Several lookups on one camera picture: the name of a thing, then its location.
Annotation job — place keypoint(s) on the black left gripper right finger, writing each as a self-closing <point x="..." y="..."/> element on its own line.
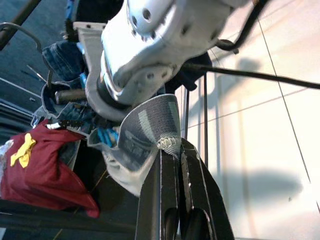
<point x="200" y="200"/>

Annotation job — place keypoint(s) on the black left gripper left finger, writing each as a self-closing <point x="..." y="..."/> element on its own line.
<point x="162" y="200"/>

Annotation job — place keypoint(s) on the grey green knit garment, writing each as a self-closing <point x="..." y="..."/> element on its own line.
<point x="150" y="120"/>

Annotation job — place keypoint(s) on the grey metal trouser hanger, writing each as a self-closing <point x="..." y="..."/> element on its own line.
<point x="17" y="25"/>

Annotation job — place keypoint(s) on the red cloth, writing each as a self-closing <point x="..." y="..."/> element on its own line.
<point x="37" y="180"/>

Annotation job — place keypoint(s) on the black metal clothes rack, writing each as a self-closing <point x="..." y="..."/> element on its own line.
<point x="275" y="80"/>

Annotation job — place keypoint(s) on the yellow cloth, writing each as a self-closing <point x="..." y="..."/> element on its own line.
<point x="23" y="152"/>

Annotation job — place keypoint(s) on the clear plastic bag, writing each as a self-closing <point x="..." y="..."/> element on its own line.
<point x="3" y="150"/>

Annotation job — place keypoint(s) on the blue denim shorts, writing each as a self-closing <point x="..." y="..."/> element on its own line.
<point x="62" y="57"/>

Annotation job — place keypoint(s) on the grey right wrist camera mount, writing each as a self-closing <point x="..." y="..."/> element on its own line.
<point x="90" y="50"/>

